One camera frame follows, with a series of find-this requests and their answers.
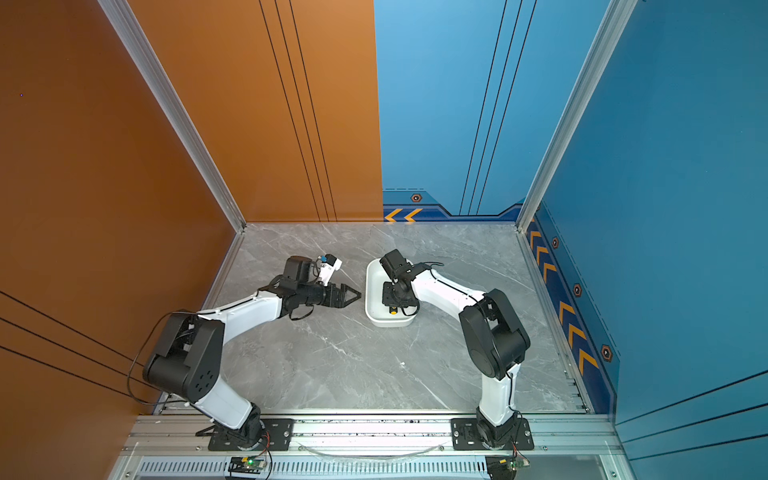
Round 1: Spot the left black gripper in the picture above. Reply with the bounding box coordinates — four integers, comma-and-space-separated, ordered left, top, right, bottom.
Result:
298, 282, 362, 309

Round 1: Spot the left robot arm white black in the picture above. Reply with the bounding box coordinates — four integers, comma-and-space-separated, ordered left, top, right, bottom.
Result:
142, 254, 362, 451

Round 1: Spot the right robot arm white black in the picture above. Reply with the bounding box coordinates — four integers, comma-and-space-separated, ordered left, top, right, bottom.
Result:
379, 249, 531, 449

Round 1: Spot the white plastic bin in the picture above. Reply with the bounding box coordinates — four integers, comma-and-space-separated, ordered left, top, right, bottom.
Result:
364, 259, 416, 328

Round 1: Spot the left green circuit board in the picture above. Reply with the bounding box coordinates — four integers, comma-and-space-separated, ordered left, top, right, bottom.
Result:
227, 456, 269, 479

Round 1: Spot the green circuit board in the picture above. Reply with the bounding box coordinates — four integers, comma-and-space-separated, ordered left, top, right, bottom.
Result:
227, 456, 269, 479
485, 456, 530, 480

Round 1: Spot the right green circuit board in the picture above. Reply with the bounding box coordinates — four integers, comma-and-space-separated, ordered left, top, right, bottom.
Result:
485, 456, 530, 480

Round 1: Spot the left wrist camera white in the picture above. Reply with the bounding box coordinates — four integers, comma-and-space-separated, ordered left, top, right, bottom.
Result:
315, 254, 342, 286

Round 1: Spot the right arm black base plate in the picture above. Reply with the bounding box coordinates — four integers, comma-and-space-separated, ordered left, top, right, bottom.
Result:
450, 416, 535, 451

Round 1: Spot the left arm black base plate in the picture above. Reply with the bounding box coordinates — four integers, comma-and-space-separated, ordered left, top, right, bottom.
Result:
208, 418, 295, 453

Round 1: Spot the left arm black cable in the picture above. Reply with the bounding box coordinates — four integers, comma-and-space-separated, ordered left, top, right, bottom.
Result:
126, 310, 181, 406

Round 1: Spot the aluminium front rail frame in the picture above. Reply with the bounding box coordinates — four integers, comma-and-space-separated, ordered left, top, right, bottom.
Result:
109, 410, 634, 479

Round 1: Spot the right aluminium corner post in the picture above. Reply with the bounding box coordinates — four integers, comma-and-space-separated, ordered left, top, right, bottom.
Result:
515, 0, 638, 234

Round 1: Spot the aluminium corner post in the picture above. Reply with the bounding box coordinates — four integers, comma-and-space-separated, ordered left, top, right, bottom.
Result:
97, 0, 248, 233
515, 0, 638, 234

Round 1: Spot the left aluminium corner post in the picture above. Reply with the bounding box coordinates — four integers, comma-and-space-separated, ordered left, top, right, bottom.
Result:
97, 0, 248, 233

